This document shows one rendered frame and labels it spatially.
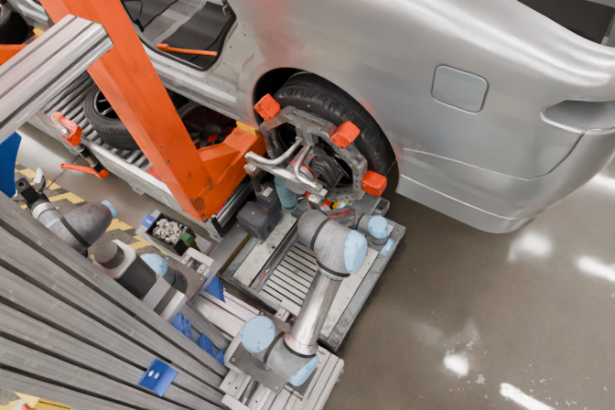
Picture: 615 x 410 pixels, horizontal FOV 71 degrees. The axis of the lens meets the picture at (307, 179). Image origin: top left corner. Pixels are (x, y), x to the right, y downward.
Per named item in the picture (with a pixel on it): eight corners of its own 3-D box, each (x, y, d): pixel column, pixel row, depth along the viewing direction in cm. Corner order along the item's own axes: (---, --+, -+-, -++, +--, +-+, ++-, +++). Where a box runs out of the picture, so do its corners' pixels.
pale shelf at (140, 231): (213, 245, 231) (211, 243, 228) (192, 272, 224) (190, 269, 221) (157, 211, 248) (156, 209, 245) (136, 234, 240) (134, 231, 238)
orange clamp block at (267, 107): (283, 107, 193) (268, 92, 191) (273, 119, 190) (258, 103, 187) (275, 111, 199) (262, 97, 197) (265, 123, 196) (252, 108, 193)
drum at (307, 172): (330, 167, 207) (329, 148, 196) (307, 199, 198) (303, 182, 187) (307, 156, 213) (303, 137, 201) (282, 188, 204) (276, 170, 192)
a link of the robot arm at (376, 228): (356, 222, 163) (357, 235, 172) (383, 237, 159) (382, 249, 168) (366, 207, 166) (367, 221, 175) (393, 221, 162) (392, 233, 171)
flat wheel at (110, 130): (83, 148, 304) (64, 125, 284) (122, 82, 340) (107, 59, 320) (169, 155, 291) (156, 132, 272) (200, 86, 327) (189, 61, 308)
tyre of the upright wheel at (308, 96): (276, 48, 204) (303, 140, 256) (246, 79, 194) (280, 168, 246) (405, 82, 174) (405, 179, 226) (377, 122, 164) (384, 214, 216)
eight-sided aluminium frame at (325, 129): (368, 207, 216) (368, 136, 171) (361, 216, 213) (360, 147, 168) (280, 165, 237) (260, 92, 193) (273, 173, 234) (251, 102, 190)
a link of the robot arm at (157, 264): (180, 277, 168) (167, 264, 157) (152, 302, 164) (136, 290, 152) (164, 258, 174) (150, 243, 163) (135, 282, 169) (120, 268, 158)
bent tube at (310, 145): (343, 160, 184) (342, 145, 175) (319, 193, 176) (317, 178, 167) (309, 145, 191) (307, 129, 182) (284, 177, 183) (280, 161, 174)
